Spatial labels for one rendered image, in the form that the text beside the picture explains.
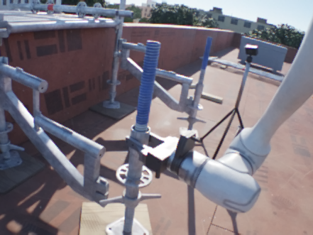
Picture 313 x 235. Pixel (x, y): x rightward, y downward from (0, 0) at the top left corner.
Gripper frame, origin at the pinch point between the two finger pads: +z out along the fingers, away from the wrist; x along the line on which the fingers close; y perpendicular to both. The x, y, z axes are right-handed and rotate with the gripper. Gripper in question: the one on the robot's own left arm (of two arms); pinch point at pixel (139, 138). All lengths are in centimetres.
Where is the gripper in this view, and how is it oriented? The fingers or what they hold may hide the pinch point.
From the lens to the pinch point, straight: 73.0
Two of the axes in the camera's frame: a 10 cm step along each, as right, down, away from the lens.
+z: -7.7, -3.7, 5.1
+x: 6.1, -2.4, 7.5
